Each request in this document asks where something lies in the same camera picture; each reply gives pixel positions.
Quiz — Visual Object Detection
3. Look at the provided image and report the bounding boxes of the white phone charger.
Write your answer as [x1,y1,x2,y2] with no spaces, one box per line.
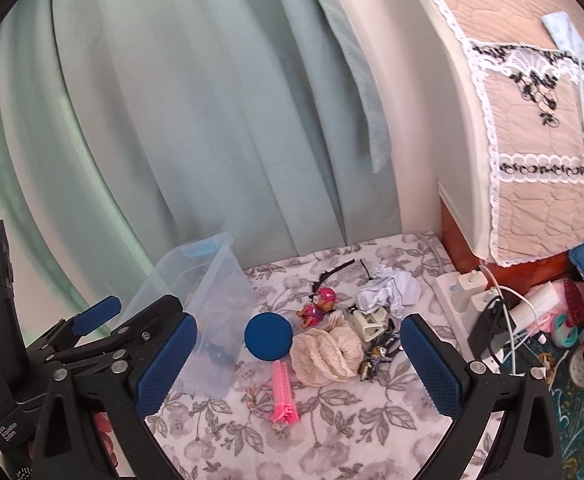
[469,285,502,326]
[452,269,485,308]

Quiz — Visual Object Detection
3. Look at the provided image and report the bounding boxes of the teal patterned mat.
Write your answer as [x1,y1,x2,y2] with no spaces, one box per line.
[496,310,584,480]

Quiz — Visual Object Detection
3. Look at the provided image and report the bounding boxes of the pale green curtain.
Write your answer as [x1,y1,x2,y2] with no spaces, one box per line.
[0,0,403,311]

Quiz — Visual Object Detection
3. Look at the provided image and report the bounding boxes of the white tube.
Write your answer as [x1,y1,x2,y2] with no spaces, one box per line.
[509,280,562,331]

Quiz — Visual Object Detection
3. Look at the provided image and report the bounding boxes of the black power adapter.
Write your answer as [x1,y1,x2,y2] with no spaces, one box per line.
[466,297,510,361]

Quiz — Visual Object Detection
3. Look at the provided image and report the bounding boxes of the brown wooden bed frame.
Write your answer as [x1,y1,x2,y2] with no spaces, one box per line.
[439,180,580,281]

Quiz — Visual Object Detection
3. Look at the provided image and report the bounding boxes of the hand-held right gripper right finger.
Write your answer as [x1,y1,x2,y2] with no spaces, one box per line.
[399,312,565,480]

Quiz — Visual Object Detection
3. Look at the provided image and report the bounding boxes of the cream lace scrunchie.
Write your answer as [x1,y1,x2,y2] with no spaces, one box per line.
[291,324,365,387]

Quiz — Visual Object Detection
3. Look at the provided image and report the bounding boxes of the clear plastic container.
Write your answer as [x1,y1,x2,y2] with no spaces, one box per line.
[122,232,257,401]

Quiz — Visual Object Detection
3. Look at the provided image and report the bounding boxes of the pink cloth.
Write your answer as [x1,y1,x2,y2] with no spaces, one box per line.
[532,277,584,336]

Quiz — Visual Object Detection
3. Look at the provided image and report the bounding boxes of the pink hair comb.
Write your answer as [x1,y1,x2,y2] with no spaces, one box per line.
[271,360,300,428]

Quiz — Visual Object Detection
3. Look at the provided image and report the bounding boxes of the light blue paper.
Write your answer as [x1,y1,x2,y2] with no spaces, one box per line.
[542,10,584,58]

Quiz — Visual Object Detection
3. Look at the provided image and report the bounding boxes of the blue round lid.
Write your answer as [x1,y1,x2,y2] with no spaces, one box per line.
[244,312,293,362]

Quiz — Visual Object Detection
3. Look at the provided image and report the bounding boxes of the pink toy pup figure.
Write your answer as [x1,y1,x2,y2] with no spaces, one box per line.
[297,285,340,331]

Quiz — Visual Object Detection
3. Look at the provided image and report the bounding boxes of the white charging cables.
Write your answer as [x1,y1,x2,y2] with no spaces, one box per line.
[476,265,570,376]

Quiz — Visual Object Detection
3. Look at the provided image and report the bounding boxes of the black decorated headband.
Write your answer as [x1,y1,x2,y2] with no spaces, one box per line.
[317,257,375,298]

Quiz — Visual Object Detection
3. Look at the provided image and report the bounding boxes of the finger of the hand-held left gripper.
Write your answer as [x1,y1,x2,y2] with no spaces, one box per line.
[24,296,124,376]

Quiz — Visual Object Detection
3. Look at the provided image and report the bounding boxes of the beige quilted lace cover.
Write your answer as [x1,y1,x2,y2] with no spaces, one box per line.
[397,0,584,267]

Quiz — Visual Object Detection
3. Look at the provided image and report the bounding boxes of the white power strip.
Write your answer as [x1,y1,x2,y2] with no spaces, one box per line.
[432,270,507,376]

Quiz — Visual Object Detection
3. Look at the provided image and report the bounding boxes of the white paper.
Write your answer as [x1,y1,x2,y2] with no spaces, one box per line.
[356,262,423,320]

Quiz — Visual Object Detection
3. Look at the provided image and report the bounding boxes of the braided string bracelet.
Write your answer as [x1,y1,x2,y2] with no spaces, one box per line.
[244,381,285,418]

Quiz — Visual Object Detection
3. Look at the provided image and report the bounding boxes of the white plastic clip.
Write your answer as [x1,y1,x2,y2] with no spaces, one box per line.
[347,305,390,343]

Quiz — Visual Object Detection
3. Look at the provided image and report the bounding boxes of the dark small toy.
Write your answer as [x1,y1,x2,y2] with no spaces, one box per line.
[199,340,233,366]

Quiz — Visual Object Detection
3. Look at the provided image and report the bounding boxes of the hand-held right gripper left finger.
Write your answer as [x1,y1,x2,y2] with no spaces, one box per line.
[31,295,199,480]

